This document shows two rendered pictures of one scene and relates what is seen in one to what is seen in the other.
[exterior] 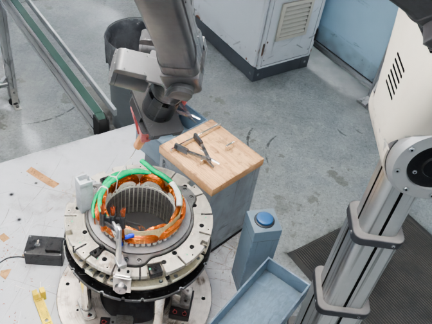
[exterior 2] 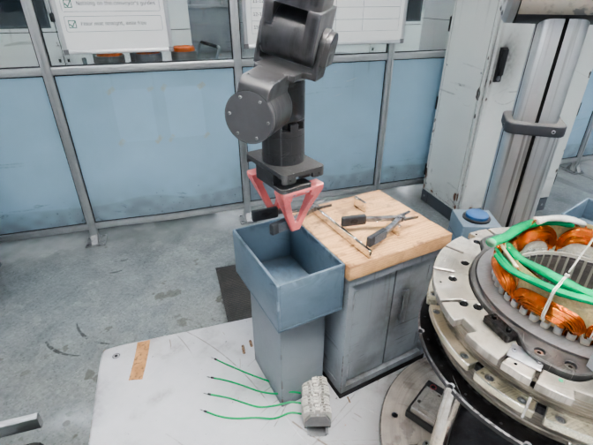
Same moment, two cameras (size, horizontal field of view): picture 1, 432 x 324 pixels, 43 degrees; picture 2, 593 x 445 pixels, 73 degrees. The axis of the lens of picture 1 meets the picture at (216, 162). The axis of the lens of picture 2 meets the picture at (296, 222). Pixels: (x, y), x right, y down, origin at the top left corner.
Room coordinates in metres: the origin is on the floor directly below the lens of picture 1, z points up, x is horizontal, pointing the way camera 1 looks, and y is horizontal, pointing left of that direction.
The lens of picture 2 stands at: (0.93, 0.60, 1.40)
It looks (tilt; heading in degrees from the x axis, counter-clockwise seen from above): 30 degrees down; 293
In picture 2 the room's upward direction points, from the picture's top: straight up
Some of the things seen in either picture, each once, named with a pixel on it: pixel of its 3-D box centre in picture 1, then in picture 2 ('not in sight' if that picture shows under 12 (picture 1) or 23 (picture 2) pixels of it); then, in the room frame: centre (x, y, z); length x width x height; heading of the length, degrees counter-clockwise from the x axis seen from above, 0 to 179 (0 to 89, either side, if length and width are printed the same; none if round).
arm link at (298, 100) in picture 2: not in sight; (280, 100); (1.15, 0.14, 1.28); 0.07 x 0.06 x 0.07; 93
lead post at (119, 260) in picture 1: (120, 245); not in sight; (0.64, 0.15, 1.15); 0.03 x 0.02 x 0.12; 35
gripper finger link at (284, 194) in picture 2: not in sight; (289, 197); (1.14, 0.14, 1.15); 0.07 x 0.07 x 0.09; 57
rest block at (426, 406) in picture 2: not in sight; (431, 403); (0.90, 0.13, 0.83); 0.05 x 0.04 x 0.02; 71
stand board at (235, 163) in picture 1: (211, 155); (365, 228); (1.06, 0.01, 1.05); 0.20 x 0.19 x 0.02; 51
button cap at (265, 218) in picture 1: (265, 218); (476, 214); (0.88, -0.14, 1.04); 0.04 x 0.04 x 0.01
